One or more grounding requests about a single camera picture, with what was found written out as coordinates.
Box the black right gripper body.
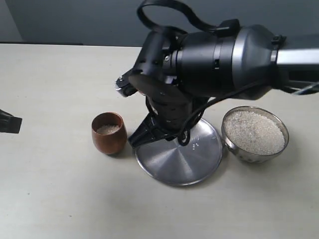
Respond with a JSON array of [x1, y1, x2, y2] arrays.
[[129, 28, 209, 132]]

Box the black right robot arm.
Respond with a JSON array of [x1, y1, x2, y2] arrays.
[[116, 25, 319, 148]]

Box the brown wooden cup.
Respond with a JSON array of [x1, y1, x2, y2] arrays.
[[91, 112, 128, 155]]

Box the steel bowl of rice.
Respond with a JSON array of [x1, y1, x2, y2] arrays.
[[221, 106, 290, 163]]

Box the round steel plate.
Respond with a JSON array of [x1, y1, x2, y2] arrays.
[[135, 119, 223, 186]]

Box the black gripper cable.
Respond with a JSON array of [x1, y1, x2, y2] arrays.
[[136, 0, 319, 146]]

